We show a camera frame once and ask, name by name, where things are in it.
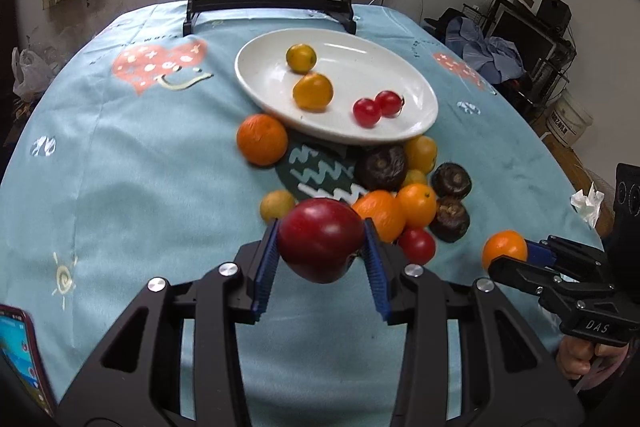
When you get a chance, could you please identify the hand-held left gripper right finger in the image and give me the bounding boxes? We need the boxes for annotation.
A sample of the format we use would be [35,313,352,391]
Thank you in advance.
[362,218,586,427]

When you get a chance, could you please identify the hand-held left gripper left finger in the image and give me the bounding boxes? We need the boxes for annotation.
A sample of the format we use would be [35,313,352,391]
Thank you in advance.
[55,219,281,427]

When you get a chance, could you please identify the blue clothes pile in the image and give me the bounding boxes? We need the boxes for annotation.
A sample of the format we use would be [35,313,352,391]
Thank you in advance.
[445,17,526,85]

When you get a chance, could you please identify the white plastic bag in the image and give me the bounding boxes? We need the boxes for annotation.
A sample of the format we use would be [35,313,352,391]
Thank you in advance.
[11,47,58,100]

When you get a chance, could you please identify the large orange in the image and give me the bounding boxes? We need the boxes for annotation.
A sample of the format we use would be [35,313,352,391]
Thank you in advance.
[237,113,289,166]

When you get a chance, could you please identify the light blue printed tablecloth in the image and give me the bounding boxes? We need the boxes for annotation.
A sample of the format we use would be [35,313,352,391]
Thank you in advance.
[0,2,608,413]

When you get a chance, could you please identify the person's right hand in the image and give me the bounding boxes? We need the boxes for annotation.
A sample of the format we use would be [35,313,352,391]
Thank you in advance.
[556,334,626,381]

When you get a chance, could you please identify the red apple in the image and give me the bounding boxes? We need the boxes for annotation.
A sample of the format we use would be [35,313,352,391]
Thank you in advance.
[277,198,367,284]

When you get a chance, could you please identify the small orange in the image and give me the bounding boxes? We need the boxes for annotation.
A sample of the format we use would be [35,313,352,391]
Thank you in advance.
[481,230,529,273]

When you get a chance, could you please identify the yellow-green kumquat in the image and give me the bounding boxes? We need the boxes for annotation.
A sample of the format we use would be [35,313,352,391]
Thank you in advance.
[286,44,318,74]

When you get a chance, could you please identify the orange tangerine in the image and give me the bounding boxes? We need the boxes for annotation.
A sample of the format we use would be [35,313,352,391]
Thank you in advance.
[351,190,407,244]
[397,183,437,229]

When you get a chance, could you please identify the red cherry tomato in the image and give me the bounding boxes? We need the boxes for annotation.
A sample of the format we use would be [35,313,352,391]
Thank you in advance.
[353,98,382,128]
[397,227,437,266]
[375,90,405,116]

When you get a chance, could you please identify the black speaker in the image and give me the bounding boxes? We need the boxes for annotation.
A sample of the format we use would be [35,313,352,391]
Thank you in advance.
[537,0,572,34]

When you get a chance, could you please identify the dark brown water chestnut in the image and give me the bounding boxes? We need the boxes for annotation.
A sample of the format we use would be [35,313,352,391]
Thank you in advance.
[429,197,471,243]
[354,145,408,192]
[431,163,473,200]

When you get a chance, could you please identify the white plastic bucket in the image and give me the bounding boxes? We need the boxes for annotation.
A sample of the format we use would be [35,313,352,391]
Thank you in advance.
[546,87,594,148]

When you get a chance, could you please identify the white oval plate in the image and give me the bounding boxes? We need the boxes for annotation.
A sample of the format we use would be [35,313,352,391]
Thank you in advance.
[235,28,439,145]

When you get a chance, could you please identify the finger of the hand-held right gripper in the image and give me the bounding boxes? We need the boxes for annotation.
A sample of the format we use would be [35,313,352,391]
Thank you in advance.
[487,257,618,308]
[524,234,610,270]

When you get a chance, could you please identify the crumpled white tissue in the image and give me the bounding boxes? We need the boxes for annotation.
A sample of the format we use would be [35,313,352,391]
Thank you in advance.
[570,184,605,228]

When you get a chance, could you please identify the pale yellow kumquat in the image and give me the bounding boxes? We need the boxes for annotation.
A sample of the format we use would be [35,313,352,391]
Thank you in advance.
[259,190,297,223]

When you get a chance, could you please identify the red-cased smartphone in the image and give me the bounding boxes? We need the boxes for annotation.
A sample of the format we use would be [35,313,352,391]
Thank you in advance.
[0,304,58,418]

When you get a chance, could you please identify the black monitor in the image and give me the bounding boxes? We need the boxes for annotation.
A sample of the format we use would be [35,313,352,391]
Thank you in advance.
[492,4,557,75]

